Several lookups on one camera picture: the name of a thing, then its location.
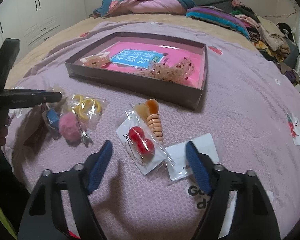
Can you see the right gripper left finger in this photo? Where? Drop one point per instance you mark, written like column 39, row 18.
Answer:
column 44, row 216

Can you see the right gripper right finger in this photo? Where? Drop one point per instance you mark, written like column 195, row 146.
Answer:
column 254, row 217

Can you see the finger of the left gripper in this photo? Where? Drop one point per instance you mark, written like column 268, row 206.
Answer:
column 26, row 98

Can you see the small blue box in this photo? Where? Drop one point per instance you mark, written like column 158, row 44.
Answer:
column 52, row 119

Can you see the pink pompom hair clip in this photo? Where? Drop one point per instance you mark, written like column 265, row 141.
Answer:
column 74, row 130

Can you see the yellow hoop earrings bag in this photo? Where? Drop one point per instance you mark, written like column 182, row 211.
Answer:
column 88, row 109

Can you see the cream hair claw clip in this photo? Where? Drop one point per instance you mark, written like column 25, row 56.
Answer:
column 96, row 60

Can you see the red cherry earrings card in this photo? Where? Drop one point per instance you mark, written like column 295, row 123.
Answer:
column 145, row 150

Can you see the beige mesh bow scrunchie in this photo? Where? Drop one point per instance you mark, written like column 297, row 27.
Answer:
column 178, row 73

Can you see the maroon hair claw clip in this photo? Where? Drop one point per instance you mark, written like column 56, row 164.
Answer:
column 36, row 139

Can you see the person left hand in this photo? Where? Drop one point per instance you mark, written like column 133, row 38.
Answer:
column 4, row 129

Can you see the white wardrobe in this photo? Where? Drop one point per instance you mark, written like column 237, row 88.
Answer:
column 35, row 21

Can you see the lilac cartoon blanket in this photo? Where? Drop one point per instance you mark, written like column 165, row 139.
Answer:
column 251, row 110

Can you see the pink book in tray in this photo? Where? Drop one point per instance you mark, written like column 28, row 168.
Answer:
column 128, row 57

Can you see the brown cardboard tray box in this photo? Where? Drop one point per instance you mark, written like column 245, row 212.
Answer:
column 182, row 95

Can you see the pile of folded clothes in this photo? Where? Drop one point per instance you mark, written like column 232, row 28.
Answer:
column 274, row 41

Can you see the floral navy pink quilt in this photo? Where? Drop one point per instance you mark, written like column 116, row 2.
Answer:
column 110, row 8

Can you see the tan bed sheet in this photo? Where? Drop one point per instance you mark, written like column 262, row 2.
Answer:
column 37, row 54

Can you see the striped purple teal pillow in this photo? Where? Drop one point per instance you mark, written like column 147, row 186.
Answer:
column 218, row 17

